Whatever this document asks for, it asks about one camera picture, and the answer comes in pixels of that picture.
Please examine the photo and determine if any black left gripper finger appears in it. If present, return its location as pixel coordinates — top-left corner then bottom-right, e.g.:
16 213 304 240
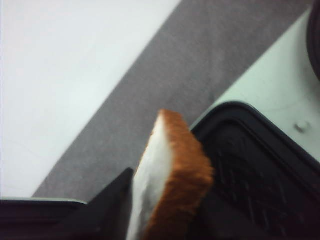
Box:
59 168 134 240

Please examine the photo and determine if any breakfast maker hinged lid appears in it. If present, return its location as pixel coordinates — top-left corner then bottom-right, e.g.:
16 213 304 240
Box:
0 197 87 240

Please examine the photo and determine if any mint green breakfast maker base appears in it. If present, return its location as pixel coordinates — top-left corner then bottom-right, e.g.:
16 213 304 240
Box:
212 7 320 156

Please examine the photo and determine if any black frying pan green handle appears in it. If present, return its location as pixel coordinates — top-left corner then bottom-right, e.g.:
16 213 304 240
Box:
306 0 320 80

